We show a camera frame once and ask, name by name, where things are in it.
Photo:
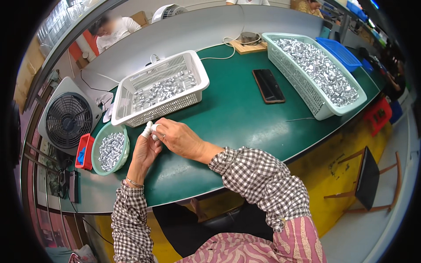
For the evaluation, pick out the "person's right hand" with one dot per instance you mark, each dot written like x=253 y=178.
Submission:
x=181 y=139

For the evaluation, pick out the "person's left hand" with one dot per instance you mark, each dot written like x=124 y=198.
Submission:
x=142 y=156

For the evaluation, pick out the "person's left fingers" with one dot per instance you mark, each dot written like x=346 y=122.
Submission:
x=146 y=130

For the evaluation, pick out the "person's right fingers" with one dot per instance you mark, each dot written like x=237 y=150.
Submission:
x=161 y=130

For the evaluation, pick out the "white plastic basket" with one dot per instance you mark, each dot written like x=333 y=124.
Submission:
x=131 y=108

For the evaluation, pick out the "heap of small metal parts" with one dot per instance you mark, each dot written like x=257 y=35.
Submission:
x=164 y=90

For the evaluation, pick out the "metal parts pile in bowl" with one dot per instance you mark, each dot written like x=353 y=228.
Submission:
x=111 y=151

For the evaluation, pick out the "white cloth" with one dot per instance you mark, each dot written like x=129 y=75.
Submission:
x=107 y=108

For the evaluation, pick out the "small red plastic box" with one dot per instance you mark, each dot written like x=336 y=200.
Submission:
x=87 y=144

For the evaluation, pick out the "round green plastic bowl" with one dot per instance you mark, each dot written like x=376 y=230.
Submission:
x=96 y=164

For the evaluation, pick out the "blue cloth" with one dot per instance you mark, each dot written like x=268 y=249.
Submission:
x=81 y=156

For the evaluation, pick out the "grey box fan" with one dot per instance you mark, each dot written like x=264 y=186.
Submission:
x=67 y=120

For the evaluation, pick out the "person's legs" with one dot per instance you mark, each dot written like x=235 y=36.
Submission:
x=190 y=230

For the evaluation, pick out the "cardboard box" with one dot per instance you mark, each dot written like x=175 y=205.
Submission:
x=140 y=18

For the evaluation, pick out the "black phone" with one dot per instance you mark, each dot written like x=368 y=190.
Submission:
x=268 y=86

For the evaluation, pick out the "wooden board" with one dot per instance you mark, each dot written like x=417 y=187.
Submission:
x=246 y=48

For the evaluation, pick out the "white round fan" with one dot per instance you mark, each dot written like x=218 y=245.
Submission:
x=167 y=11

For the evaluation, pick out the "round metal device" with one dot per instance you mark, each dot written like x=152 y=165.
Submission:
x=249 y=37

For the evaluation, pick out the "stack of clear plastic trays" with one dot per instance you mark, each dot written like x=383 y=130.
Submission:
x=59 y=23

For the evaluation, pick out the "long pale green basket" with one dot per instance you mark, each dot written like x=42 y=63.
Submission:
x=296 y=82

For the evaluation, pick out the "person's body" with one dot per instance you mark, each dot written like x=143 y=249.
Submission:
x=263 y=246

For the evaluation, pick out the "large heap of metal parts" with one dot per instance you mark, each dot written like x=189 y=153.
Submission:
x=319 y=69

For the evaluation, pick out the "blue plastic basket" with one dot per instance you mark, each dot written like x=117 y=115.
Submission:
x=338 y=52

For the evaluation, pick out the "wooden chair with black seat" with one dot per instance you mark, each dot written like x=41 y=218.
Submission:
x=366 y=180

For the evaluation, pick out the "red plastic crate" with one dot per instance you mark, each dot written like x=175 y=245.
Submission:
x=378 y=115

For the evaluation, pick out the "workbench with assorted items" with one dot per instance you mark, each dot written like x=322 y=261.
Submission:
x=358 y=19

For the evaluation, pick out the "blue plastic crate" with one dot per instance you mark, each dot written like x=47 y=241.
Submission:
x=396 y=111

